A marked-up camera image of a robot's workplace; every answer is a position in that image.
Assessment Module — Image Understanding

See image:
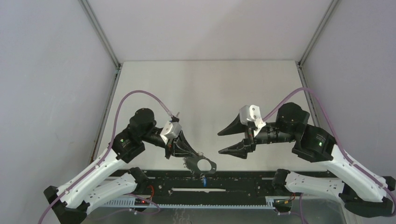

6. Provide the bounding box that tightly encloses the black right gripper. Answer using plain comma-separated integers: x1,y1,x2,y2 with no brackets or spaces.
216,112,293,160

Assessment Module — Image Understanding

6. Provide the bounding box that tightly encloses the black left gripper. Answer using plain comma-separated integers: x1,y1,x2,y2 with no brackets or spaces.
141,126,198,159

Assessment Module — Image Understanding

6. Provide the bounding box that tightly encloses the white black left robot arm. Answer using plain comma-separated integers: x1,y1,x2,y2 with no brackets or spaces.
44,108,203,224

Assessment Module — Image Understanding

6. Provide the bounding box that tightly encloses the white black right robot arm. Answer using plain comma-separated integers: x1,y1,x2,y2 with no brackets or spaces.
219,102,396,218

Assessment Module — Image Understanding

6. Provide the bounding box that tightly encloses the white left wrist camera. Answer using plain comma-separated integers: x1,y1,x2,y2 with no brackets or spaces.
160,122,182,145

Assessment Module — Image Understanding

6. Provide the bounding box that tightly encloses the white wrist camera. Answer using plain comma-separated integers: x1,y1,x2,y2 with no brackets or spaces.
160,122,182,145
239,105,266,137

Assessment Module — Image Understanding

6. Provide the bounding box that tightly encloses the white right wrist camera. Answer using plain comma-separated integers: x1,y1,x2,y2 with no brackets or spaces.
239,105,266,137

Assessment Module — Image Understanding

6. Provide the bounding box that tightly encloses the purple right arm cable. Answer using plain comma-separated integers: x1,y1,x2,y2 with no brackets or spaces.
263,87,396,214

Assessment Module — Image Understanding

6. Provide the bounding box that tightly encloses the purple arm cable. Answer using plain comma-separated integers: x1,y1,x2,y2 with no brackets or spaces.
37,90,178,224
263,87,396,214

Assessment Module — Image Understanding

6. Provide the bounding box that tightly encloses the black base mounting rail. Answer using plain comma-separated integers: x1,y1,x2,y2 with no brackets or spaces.
105,169,304,208

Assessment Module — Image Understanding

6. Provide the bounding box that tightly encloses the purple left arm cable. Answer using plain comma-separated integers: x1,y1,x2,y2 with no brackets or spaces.
37,90,178,224

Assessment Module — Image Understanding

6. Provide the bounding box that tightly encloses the aluminium frame rail left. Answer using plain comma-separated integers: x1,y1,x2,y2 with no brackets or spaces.
79,0,120,158

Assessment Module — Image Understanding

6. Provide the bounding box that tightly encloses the aluminium frame rail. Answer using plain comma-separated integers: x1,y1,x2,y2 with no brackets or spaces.
296,0,342,131
79,0,120,158

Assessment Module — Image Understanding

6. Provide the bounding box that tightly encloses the aluminium frame rail right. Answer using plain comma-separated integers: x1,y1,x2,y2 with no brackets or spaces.
296,0,342,131

